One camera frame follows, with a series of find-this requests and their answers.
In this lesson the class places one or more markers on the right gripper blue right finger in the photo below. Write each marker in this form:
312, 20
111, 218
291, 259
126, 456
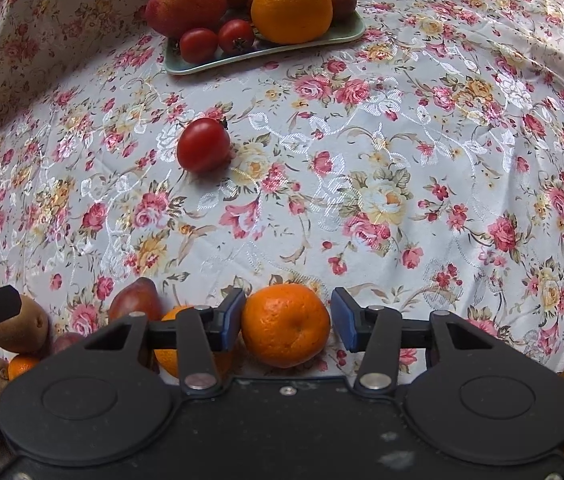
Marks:
376, 333

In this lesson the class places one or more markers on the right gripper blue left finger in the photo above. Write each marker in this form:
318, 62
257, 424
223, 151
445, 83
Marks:
201, 333

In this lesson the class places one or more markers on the mandarin with stem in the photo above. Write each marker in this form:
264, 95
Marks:
168, 358

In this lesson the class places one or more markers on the purple plum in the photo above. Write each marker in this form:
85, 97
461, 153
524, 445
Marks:
139, 296
65, 341

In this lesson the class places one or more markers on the purple plum front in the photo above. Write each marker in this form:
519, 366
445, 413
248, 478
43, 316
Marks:
65, 341

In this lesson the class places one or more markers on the red tomato lone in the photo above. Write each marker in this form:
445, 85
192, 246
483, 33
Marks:
203, 145

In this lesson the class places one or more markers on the floral tablecloth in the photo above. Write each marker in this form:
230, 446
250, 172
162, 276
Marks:
421, 167

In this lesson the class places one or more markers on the green rectangular plate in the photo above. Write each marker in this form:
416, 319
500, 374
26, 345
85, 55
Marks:
341, 33

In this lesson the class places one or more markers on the plate cherry tomato left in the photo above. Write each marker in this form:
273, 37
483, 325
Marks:
198, 45

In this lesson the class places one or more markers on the plate cherry tomato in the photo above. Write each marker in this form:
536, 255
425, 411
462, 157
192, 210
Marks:
198, 45
236, 37

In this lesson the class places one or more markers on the plate cherry tomato right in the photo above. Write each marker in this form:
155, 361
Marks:
236, 37

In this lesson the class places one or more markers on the plate brown plum right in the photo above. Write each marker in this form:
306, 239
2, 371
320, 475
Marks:
342, 9

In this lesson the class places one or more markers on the red apple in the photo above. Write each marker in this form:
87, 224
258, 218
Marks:
173, 18

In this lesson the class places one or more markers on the bumpy orange with stem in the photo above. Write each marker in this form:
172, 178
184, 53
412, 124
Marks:
291, 21

